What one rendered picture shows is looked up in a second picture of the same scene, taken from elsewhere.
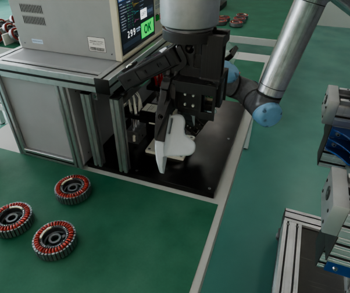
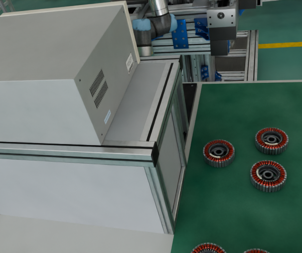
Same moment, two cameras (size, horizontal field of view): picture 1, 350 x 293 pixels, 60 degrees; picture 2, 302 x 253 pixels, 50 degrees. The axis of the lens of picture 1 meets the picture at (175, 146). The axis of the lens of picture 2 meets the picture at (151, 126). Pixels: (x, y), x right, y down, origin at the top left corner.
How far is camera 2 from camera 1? 144 cm
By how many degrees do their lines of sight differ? 65
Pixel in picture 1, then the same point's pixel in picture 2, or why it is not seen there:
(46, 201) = (235, 170)
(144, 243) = (248, 105)
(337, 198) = (230, 8)
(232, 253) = not seen: hidden behind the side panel
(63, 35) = (117, 83)
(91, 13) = (122, 36)
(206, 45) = not seen: outside the picture
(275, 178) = not seen: hidden behind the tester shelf
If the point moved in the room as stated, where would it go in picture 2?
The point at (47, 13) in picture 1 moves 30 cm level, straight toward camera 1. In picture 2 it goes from (106, 71) to (202, 28)
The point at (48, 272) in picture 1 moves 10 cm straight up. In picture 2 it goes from (293, 138) to (296, 118)
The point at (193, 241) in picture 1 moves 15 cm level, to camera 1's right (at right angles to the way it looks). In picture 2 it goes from (236, 87) to (226, 70)
